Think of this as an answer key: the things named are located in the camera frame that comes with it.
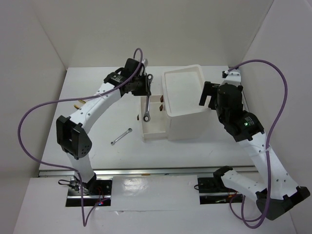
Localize long silver ratchet wrench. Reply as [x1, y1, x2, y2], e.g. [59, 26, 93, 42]
[143, 74, 154, 122]

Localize white bottom drawer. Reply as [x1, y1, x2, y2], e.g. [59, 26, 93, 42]
[138, 95, 167, 141]

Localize yellow handled pliers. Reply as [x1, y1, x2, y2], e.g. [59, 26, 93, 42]
[73, 99, 86, 110]

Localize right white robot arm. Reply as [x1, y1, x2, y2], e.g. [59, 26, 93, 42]
[199, 81, 310, 220]

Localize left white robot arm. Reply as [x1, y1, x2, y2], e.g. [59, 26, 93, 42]
[56, 58, 153, 195]

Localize white drawer cabinet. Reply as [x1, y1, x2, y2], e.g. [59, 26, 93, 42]
[161, 64, 213, 141]

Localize short silver combination wrench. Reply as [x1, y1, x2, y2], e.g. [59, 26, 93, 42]
[111, 128, 132, 145]

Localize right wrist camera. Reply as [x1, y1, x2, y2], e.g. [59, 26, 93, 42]
[221, 69, 241, 86]

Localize aluminium side rail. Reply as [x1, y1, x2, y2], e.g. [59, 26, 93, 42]
[227, 68, 249, 111]

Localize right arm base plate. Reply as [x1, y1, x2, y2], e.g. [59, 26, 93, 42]
[194, 177, 242, 205]

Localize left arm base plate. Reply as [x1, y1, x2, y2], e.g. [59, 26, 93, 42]
[58, 179, 113, 207]

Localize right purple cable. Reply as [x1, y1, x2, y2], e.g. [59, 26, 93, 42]
[221, 59, 288, 229]

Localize aluminium front rail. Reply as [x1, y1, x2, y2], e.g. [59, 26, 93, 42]
[38, 167, 227, 178]

